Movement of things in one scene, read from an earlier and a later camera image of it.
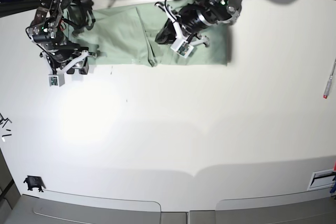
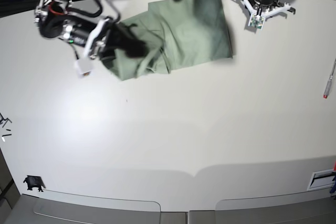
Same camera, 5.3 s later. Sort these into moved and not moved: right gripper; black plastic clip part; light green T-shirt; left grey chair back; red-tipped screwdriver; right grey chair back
Moved: light green T-shirt; right gripper
Not moved: black plastic clip part; red-tipped screwdriver; right grey chair back; left grey chair back
